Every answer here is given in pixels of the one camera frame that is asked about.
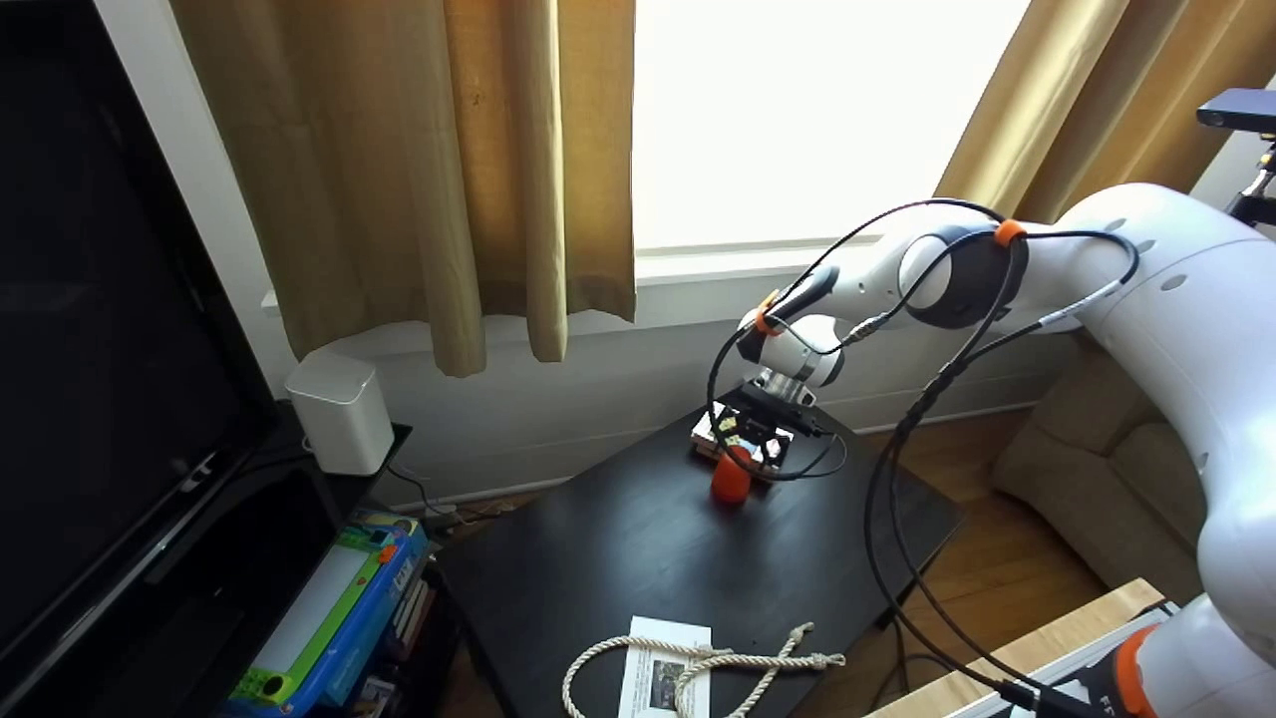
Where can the white paper card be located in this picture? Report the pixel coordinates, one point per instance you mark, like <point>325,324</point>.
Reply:
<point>655,674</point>

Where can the gold left curtain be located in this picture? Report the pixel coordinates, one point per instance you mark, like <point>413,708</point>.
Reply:
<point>426,162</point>

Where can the orange plastic cup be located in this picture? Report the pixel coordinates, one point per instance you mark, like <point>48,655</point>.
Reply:
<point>730,482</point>

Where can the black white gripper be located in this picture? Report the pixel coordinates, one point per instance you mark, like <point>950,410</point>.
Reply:
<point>768,422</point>

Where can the black tv stand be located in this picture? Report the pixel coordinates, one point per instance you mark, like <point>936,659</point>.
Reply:
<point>175,635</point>

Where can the beige armchair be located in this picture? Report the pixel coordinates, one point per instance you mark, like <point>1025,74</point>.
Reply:
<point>1108,477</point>

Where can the white speaker box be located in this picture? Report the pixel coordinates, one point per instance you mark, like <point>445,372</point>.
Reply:
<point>340,412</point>

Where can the gold curtain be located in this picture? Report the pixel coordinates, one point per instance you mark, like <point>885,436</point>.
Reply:
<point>1099,93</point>
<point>426,162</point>

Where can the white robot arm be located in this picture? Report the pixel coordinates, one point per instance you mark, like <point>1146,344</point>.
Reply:
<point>1181,296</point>

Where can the gold right curtain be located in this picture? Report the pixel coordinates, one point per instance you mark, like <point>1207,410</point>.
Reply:
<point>1099,93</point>

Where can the green blue drawing toy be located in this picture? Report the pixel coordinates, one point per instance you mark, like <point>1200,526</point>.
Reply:
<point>332,624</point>

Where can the black television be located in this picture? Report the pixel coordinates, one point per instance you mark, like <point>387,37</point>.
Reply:
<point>126,381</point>

